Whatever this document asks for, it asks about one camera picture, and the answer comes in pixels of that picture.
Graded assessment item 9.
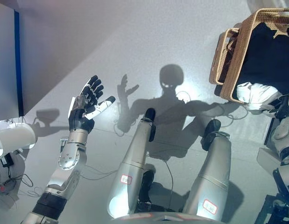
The black garment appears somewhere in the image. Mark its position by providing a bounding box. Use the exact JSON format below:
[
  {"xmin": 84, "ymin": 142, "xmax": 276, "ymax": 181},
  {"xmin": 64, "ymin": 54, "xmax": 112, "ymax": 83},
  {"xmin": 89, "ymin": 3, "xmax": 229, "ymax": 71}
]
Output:
[{"xmin": 237, "ymin": 22, "xmax": 289, "ymax": 95}]

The grey robot torso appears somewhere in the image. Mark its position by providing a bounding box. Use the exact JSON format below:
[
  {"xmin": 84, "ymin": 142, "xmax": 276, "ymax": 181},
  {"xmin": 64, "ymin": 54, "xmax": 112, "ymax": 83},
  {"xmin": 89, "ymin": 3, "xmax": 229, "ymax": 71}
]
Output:
[{"xmin": 111, "ymin": 211, "xmax": 219, "ymax": 224}]

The black robot foot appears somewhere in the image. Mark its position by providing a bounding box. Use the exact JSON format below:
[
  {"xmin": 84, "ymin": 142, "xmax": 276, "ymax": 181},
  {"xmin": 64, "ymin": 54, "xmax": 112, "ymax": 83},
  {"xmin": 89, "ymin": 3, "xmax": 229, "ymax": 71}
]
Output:
[
  {"xmin": 200, "ymin": 119, "xmax": 221, "ymax": 151},
  {"xmin": 144, "ymin": 107, "xmax": 156, "ymax": 122}
]

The silver left robot leg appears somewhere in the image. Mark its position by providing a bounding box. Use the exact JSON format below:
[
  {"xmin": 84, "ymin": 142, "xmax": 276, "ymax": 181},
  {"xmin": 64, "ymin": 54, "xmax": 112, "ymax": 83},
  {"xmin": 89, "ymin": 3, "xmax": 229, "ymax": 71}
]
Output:
[{"xmin": 106, "ymin": 118, "xmax": 156, "ymax": 219}]

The thin white floor cable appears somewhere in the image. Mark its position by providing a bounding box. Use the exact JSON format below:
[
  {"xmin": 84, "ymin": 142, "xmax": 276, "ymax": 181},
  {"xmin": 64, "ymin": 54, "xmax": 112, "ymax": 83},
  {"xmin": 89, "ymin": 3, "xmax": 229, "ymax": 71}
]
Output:
[{"xmin": 81, "ymin": 154, "xmax": 174, "ymax": 206}]

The silver right robot leg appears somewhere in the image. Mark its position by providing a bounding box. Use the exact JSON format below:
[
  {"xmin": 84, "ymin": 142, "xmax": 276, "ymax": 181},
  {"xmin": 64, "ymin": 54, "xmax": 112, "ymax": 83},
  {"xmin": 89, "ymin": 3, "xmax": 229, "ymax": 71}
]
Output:
[{"xmin": 183, "ymin": 131, "xmax": 231, "ymax": 221}]

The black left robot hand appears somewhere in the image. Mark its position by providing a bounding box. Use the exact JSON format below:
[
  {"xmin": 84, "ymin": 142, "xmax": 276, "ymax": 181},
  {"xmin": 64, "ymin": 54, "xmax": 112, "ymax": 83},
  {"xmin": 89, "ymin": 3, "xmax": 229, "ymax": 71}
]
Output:
[{"xmin": 68, "ymin": 75, "xmax": 116, "ymax": 135}]

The white cylinder device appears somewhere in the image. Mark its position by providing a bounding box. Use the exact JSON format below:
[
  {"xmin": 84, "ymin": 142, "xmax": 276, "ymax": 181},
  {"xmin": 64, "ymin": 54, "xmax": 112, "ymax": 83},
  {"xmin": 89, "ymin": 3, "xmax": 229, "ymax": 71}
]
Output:
[{"xmin": 0, "ymin": 122, "xmax": 39, "ymax": 161}]

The black left robot foot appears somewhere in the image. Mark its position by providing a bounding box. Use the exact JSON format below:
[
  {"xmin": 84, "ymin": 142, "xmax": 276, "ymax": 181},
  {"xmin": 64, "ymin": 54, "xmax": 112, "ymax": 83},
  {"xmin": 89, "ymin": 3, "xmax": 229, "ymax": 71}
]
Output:
[{"xmin": 144, "ymin": 107, "xmax": 156, "ymax": 122}]

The woven wicker laundry basket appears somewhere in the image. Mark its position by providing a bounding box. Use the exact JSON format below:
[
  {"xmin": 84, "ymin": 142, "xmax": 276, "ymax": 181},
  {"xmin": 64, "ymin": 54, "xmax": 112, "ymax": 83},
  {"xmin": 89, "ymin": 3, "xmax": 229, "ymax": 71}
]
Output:
[{"xmin": 209, "ymin": 8, "xmax": 289, "ymax": 105}]

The black power adapter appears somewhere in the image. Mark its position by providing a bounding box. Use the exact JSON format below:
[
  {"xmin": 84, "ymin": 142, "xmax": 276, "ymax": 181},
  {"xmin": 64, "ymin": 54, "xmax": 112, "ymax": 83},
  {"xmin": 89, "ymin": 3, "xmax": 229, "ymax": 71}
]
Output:
[{"xmin": 0, "ymin": 154, "xmax": 14, "ymax": 168}]

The silver robot leg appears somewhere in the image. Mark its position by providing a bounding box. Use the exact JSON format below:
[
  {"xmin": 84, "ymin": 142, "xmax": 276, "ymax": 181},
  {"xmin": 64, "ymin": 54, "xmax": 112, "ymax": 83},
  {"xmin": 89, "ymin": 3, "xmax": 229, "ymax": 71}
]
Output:
[
  {"xmin": 106, "ymin": 118, "xmax": 156, "ymax": 219},
  {"xmin": 183, "ymin": 131, "xmax": 231, "ymax": 221}
]

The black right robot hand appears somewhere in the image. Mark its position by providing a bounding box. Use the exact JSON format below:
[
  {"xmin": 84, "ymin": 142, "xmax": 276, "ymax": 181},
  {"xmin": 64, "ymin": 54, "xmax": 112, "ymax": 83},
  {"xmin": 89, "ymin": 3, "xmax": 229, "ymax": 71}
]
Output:
[{"xmin": 263, "ymin": 93, "xmax": 289, "ymax": 119}]

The black right robot foot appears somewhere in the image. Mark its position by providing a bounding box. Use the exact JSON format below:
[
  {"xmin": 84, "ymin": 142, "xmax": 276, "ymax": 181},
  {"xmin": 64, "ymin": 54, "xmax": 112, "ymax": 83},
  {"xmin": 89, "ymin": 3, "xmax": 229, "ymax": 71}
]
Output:
[{"xmin": 200, "ymin": 119, "xmax": 221, "ymax": 151}]

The white cloth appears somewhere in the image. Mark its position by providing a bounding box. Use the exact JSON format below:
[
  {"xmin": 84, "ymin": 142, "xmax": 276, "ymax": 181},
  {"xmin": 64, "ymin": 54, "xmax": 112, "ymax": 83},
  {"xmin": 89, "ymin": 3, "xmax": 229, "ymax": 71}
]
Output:
[{"xmin": 236, "ymin": 82, "xmax": 284, "ymax": 117}]

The blue-edged white panel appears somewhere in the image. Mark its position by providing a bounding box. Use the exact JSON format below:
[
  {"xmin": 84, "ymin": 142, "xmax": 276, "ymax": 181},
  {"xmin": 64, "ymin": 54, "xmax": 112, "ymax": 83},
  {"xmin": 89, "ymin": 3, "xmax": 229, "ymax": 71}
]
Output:
[{"xmin": 0, "ymin": 9, "xmax": 25, "ymax": 117}]

